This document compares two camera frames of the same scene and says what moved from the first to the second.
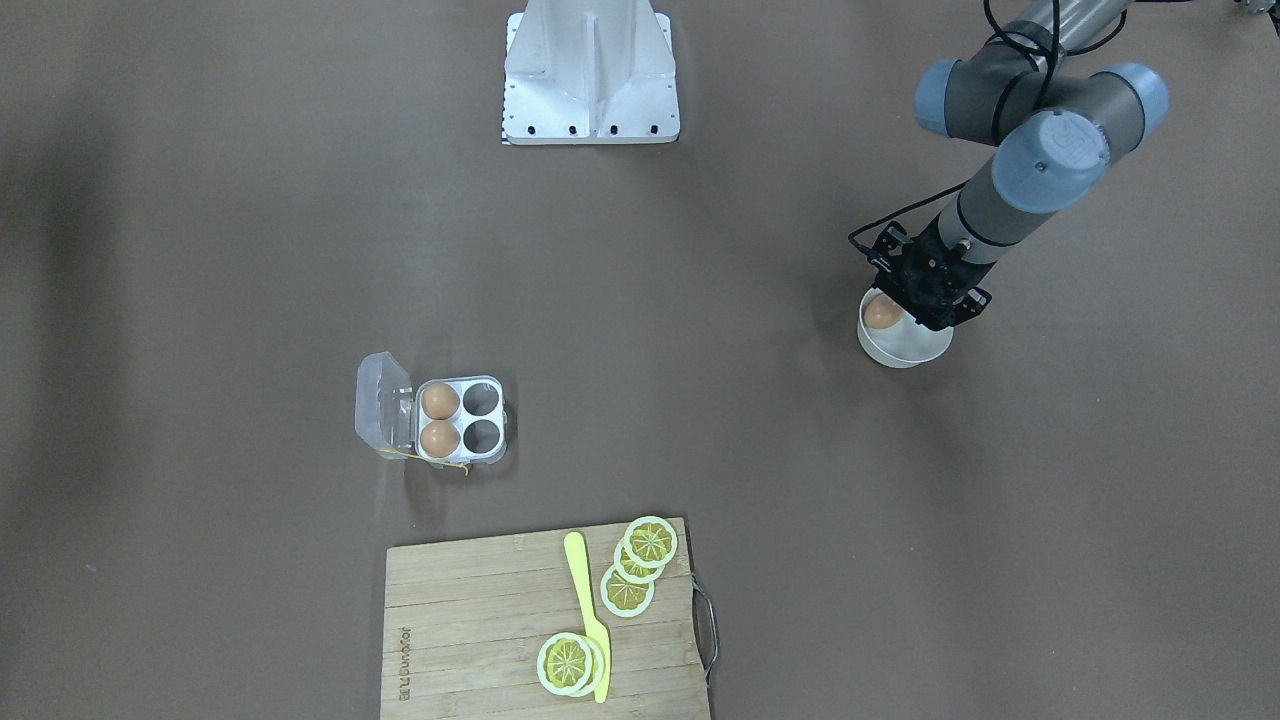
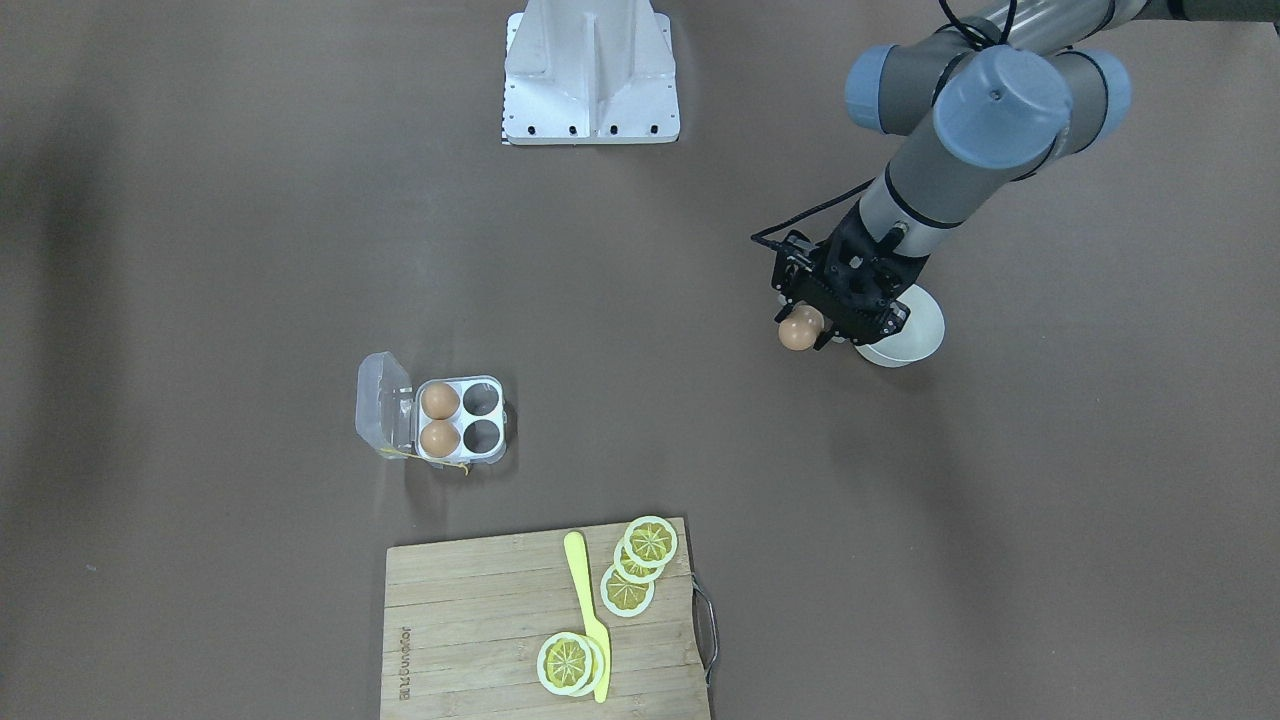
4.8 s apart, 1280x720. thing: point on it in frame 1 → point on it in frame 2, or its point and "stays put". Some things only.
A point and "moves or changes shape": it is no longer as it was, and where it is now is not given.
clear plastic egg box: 389,414 stays put
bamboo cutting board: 465,620 stays put
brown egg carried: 882,312 moves or changes shape
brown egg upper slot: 440,401 stays put
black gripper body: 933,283 → 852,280
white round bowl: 905,344 stays put
